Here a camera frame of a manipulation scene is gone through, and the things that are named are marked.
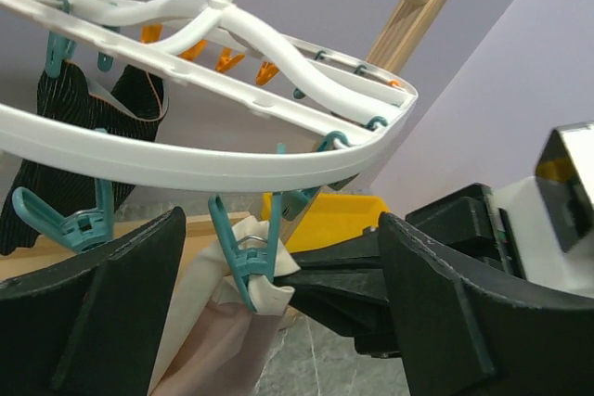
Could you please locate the pink and cream underwear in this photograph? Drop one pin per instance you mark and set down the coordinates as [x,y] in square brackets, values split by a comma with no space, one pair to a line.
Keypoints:
[212,344]

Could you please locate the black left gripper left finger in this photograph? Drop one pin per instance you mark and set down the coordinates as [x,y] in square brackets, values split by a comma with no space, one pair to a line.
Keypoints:
[92,324]

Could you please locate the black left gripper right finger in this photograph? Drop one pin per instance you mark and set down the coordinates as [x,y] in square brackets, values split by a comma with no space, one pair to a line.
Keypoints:
[465,328]

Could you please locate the teal clothes peg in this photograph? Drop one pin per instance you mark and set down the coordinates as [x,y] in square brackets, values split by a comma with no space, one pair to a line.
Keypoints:
[252,254]
[79,232]

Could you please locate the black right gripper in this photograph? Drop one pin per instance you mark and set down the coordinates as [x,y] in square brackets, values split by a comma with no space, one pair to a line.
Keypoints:
[356,306]

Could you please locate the wooden hanger rack frame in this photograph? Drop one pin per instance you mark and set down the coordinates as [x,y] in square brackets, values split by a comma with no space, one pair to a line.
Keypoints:
[363,99]

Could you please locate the black hanging underwear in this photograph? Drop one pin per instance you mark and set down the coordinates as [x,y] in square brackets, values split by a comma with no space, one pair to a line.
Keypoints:
[80,133]

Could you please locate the white oval clip hanger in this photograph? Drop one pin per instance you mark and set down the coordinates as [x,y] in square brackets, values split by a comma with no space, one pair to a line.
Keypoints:
[196,117]

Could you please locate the yellow plastic tray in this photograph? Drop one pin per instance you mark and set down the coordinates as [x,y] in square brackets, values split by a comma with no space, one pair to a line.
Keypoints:
[333,218]

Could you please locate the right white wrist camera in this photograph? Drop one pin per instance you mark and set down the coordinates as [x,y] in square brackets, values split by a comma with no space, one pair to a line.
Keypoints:
[551,212]

